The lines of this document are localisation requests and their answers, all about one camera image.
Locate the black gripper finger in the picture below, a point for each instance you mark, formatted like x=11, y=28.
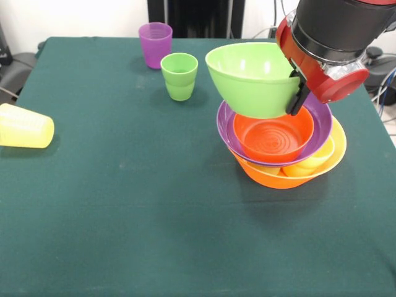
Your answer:
x=297, y=99
x=294, y=74

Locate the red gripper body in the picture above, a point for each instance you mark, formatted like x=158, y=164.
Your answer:
x=312, y=74

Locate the purple bowl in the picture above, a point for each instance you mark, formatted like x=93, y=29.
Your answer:
x=321, y=123

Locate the orange-red bowl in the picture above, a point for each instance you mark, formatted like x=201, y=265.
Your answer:
x=272, y=139

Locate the green bowl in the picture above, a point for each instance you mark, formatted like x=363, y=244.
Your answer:
x=247, y=89

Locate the yellow-orange stepped cup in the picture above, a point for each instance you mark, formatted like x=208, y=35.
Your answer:
x=312, y=164

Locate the light green tapered cup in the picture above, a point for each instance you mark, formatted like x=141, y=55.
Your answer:
x=266, y=170

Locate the large yellow-orange bowl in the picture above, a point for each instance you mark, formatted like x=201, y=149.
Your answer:
x=272, y=181

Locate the yellow tapered cup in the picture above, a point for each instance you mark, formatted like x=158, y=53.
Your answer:
x=24, y=127

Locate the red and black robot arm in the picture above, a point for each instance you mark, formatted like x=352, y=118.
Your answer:
x=340, y=28

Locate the green stepped cup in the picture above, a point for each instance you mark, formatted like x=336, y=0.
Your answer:
x=179, y=86

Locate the purple cup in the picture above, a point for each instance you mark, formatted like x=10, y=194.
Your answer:
x=154, y=49

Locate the dark green tablecloth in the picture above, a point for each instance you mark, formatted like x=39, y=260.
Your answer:
x=198, y=232

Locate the grey office chair base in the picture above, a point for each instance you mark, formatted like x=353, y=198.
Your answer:
x=18, y=68

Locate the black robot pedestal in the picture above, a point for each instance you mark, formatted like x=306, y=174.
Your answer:
x=201, y=15

